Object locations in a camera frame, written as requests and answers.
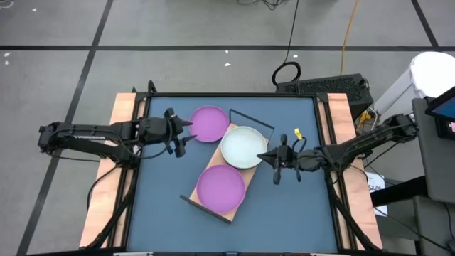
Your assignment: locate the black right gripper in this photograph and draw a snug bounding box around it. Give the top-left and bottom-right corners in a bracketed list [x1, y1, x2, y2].
[256, 133, 326, 186]

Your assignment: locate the grey metal cart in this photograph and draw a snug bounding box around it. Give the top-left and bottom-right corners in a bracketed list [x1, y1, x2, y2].
[412, 97, 455, 256]

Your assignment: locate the black cable tangle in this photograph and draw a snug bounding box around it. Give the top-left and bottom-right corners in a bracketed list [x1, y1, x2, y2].
[237, 0, 285, 11]

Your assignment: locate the yellow floor cable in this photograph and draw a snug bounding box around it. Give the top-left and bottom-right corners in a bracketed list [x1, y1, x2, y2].
[339, 0, 360, 76]

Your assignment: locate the white round plate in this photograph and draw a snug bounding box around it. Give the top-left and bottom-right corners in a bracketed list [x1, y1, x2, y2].
[219, 125, 268, 170]

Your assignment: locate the white paper sheet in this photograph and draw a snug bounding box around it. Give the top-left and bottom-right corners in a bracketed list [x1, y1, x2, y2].
[364, 171, 389, 217]

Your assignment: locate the light wooden side board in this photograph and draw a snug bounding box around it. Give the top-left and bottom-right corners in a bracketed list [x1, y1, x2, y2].
[80, 92, 146, 249]
[318, 92, 383, 250]

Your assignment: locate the black screen device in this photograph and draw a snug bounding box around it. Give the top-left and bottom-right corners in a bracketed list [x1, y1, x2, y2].
[424, 87, 455, 140]

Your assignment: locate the white trash bin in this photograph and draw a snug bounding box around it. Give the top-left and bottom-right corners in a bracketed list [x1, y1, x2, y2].
[373, 51, 455, 136]

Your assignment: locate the black metal table frame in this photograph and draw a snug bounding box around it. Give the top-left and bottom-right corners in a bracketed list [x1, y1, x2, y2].
[83, 80, 383, 256]

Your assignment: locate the purple round plate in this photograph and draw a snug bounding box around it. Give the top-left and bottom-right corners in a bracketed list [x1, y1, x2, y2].
[196, 164, 247, 215]
[187, 105, 230, 144]

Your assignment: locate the blue table mat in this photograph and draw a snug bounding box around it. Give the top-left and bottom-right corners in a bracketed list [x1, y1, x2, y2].
[127, 96, 338, 252]

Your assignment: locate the black metal beam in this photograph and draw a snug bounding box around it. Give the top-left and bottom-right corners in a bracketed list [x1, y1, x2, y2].
[369, 176, 427, 207]

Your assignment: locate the black perforated computer case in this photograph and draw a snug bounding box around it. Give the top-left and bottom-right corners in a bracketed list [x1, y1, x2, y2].
[275, 73, 375, 120]

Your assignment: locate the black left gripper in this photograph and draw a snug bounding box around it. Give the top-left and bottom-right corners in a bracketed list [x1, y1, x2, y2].
[138, 108, 198, 159]

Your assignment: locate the black coiled floor cable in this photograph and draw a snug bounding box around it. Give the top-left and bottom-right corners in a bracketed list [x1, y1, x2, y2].
[272, 0, 302, 87]

